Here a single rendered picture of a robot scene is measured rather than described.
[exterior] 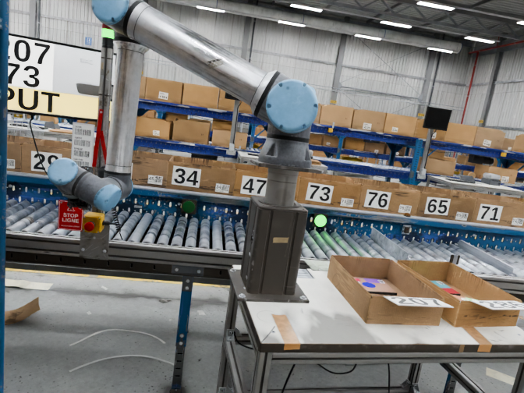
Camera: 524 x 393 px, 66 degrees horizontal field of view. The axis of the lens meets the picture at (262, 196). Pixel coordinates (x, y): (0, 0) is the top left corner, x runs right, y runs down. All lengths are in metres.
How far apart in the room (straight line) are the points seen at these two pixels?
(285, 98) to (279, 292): 0.69
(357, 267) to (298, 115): 0.83
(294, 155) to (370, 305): 0.55
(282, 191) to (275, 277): 0.31
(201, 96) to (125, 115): 5.44
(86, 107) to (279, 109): 0.99
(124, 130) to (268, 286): 0.74
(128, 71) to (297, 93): 0.60
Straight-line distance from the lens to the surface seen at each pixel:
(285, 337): 1.25
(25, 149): 2.56
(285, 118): 1.17
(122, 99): 1.47
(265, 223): 1.37
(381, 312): 1.45
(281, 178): 1.38
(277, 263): 1.43
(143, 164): 2.39
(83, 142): 1.82
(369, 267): 1.81
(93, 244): 1.90
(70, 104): 1.91
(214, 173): 2.37
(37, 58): 1.92
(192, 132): 6.63
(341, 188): 2.51
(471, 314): 1.64
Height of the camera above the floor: 1.37
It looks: 11 degrees down
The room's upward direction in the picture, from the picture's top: 8 degrees clockwise
